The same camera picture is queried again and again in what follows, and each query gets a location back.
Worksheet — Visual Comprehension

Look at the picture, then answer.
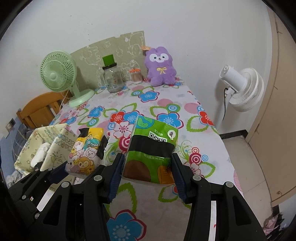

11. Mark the white cloth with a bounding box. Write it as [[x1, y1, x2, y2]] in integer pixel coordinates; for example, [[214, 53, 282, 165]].
[[31, 143, 51, 168]]

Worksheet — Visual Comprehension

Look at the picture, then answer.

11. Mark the yellow cartoon tissue pack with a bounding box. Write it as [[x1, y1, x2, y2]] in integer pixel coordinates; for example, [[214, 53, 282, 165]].
[[65, 128, 108, 179]]

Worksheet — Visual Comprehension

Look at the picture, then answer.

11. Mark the green tissue pack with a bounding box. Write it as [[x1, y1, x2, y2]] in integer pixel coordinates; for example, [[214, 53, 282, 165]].
[[123, 113, 183, 184]]

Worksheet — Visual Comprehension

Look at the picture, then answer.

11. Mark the grey plaid pillow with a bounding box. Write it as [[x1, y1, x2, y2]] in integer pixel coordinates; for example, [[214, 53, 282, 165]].
[[13, 125, 34, 149]]

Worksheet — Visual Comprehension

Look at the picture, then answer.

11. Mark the floral tablecloth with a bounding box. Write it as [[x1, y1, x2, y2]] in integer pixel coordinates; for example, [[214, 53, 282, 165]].
[[52, 80, 240, 240]]

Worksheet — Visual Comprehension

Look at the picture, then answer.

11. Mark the yellow fabric storage box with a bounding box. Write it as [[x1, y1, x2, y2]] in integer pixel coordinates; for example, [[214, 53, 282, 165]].
[[14, 123, 78, 175]]

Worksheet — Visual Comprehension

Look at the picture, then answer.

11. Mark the beige wardrobe door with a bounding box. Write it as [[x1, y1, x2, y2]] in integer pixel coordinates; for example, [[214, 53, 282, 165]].
[[246, 9, 295, 206]]

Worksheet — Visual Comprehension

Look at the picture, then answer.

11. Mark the green desk fan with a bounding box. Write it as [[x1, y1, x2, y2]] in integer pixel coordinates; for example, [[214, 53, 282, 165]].
[[40, 51, 95, 107]]

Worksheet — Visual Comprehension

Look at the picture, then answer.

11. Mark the white standing fan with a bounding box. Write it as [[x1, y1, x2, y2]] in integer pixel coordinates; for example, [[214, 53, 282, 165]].
[[215, 65, 264, 128]]

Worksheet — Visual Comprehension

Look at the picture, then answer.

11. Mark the glass mason jar mug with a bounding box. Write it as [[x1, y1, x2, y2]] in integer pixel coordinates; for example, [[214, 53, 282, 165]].
[[100, 64, 124, 93]]

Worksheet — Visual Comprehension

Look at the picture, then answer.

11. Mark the cotton swab container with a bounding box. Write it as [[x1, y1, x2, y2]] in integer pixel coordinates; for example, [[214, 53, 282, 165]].
[[129, 68, 142, 84]]

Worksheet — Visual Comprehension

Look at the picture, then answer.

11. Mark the green cup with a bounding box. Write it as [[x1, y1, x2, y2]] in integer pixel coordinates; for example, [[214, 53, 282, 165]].
[[102, 54, 116, 67]]

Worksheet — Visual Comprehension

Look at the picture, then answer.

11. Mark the purple plush bunny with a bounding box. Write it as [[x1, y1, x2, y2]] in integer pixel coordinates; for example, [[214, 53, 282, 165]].
[[144, 47, 177, 87]]

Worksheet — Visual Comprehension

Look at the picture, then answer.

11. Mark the green patterned board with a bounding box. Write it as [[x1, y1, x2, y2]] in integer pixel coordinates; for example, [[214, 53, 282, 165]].
[[71, 31, 147, 90]]

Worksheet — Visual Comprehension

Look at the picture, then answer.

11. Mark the wall power outlet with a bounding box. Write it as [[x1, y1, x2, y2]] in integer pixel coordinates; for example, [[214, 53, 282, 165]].
[[6, 118, 16, 132]]

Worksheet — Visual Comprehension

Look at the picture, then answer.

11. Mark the white fan cable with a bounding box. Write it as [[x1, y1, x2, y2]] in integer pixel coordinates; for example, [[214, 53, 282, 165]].
[[59, 90, 71, 108]]

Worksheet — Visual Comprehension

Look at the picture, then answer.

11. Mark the black fan cable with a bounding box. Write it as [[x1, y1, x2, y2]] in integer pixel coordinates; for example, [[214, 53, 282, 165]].
[[222, 86, 230, 122]]

